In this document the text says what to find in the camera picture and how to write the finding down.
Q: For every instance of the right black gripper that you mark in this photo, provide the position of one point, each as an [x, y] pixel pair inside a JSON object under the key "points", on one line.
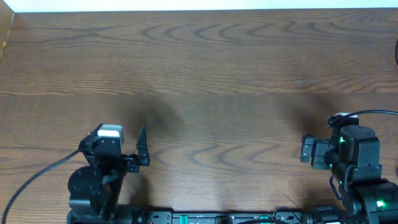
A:
{"points": [[321, 146]]}

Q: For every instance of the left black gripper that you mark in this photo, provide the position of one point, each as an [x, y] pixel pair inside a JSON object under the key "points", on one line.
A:
{"points": [[136, 160]]}

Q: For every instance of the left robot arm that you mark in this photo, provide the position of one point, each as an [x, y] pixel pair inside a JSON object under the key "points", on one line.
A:
{"points": [[95, 188]]}

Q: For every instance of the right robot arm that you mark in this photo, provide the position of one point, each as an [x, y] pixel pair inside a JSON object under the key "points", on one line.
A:
{"points": [[352, 156]]}

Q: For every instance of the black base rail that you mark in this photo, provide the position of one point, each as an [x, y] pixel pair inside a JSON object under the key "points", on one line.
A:
{"points": [[168, 217]]}

